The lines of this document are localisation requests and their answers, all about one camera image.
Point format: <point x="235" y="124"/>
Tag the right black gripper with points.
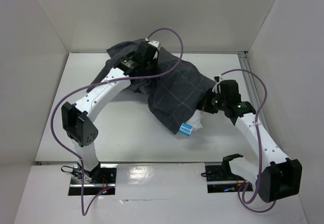
<point x="207" y="105"/>

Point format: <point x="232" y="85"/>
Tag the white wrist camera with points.
<point x="217" y="80"/>
<point x="154" y="43"/>

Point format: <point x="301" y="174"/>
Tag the aluminium rail at table edge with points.
<point x="249" y="80"/>

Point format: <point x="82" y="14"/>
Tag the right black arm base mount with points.
<point x="220" y="178"/>

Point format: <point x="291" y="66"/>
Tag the dark grey checked pillowcase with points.
<point x="173" y="98"/>

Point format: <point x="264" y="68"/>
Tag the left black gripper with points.
<point x="155" y="59"/>

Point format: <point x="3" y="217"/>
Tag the white pillow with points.
<point x="195" y="121"/>

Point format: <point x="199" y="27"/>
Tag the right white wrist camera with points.
<point x="217" y="80"/>

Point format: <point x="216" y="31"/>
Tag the blue white pillow label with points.
<point x="186" y="129"/>

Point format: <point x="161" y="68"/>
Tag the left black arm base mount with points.
<point x="104" y="182"/>

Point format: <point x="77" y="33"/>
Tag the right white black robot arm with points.
<point x="275" y="176"/>

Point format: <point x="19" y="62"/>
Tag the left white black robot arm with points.
<point x="78" y="118"/>

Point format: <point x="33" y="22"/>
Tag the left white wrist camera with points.
<point x="154" y="43"/>

